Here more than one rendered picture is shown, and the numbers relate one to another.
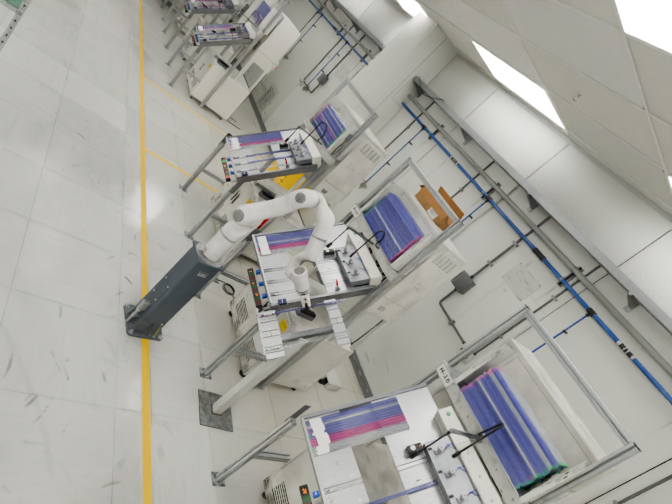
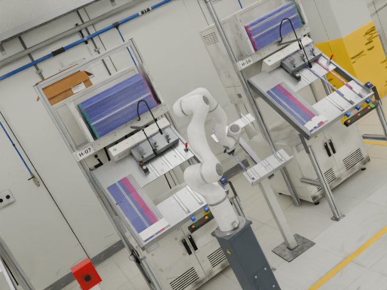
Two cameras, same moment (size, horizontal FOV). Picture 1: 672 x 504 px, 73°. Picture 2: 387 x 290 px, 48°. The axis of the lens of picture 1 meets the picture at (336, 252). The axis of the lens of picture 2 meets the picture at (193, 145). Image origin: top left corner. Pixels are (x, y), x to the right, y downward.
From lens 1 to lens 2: 2.94 m
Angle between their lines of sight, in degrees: 62
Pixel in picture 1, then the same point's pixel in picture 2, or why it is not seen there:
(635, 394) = (168, 15)
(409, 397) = (261, 86)
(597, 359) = (145, 31)
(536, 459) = (291, 11)
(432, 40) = not seen: outside the picture
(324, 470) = (333, 114)
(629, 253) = not seen: outside the picture
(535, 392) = (245, 16)
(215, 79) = not seen: outside the picture
